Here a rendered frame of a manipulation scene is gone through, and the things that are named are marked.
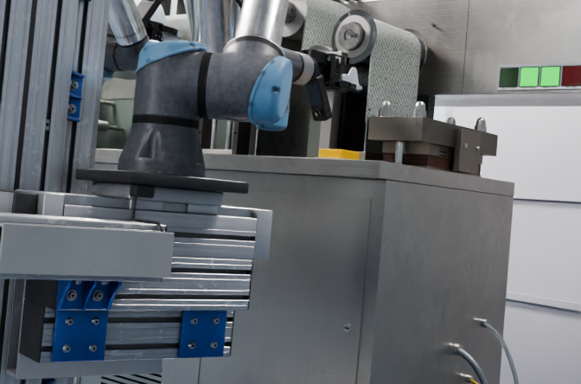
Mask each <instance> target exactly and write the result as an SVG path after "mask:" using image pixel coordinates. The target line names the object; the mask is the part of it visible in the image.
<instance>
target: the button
mask: <svg viewBox="0 0 581 384"><path fill-rule="evenodd" d="M319 157H333V158H345V159H354V160H359V157H360V153H359V152H357V151H351V150H338V149H320V150H319Z"/></svg>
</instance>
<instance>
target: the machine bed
mask: <svg viewBox="0 0 581 384"><path fill-rule="evenodd" d="M121 152H122V150H113V149H96V153H95V163H116V164H118V159H119V157H120V154H121ZM202 155H203V158H204V163H205V166H206V170H234V171H249V172H264V173H278V174H293V175H308V176H337V177H352V178H366V179H381V180H390V181H397V182H409V183H416V184H423V185H429V186H435V187H442V188H448V189H460V190H468V191H474V192H480V193H487V194H493V195H505V196H512V197H513V196H514V182H507V181H502V180H496V179H490V178H485V177H479V176H470V175H464V174H458V173H453V172H448V171H442V170H433V169H427V168H421V167H416V166H411V165H405V164H400V163H389V162H384V161H374V160H354V159H334V158H314V157H274V156H254V155H234V154H213V153H202Z"/></svg>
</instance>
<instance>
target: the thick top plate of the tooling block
mask: <svg viewBox="0 0 581 384"><path fill-rule="evenodd" d="M456 129H464V130H469V131H475V132H479V133H481V143H480V154H483V155H484V156H492V157H496V152H497V141H498V135H495V134H492V133H488V132H485V131H478V130H475V129H470V128H467V127H463V126H460V125H453V124H450V123H446V122H443V121H438V120H435V119H431V118H425V117H370V119H369V129H368V140H373V141H378V142H382V143H383V142H394V143H396V141H401V142H405V143H427V144H437V145H441V146H445V147H450V148H454V149H455V141H456Z"/></svg>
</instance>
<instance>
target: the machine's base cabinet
mask: <svg viewBox="0 0 581 384"><path fill-rule="evenodd" d="M205 178H209V179H218V180H227V181H240V182H247V183H248V184H249V186H248V193H247V194H237V193H226V192H223V203H222V206H229V207H239V208H256V209H264V210H271V211H272V220H271V239H270V250H269V259H268V260H255V259H252V261H253V263H252V282H251V292H250V303H249V310H236V311H235V312H234V321H233V340H232V350H231V356H228V357H202V358H176V359H163V361H162V371H161V373H160V374H123V375H103V376H84V377H74V381H73V384H472V383H467V382H465V376H466V374H470V375H472V376H473V380H474V381H476V382H477V383H478V384H481V382H480V381H479V379H478V376H477V375H476V372H475V371H474V369H473V368H472V367H471V366H470V365H469V363H468V362H467V361H466V360H465V359H464V358H462V357H461V356H460V355H454V354H453V346H454V344H455V343H459V344H462V345H463V349H464V350H465V351H466V352H467V353H469V354H470V355H471V356H472V357H473V358H474V359H475V361H476V362H477V363H478V365H479V366H480V368H481V370H482V372H483V373H484V375H485V377H486V379H487V381H488V384H500V375H501V353H502V346H501V343H500V341H499V340H498V339H497V337H496V336H495V335H494V333H493V332H491V331H490V330H489V329H488V328H483V327H481V326H480V322H481V319H482V318H484V319H488V324H489V325H491V326H492V327H493V328H494V329H495V330H496V331H497V332H498V333H499V334H500V336H501V337H502V339H503V330H504V319H505V307H506V296H507V284H508V262H509V251H510V239H511V227H512V216H513V205H514V198H513V197H512V196H505V195H493V194H487V193H480V192H474V191H468V190H460V189H448V188H442V187H435V186H429V185H423V184H416V183H409V182H397V181H390V180H381V179H366V178H352V177H337V176H308V175H293V174H278V173H264V172H249V171H234V170H206V171H205Z"/></svg>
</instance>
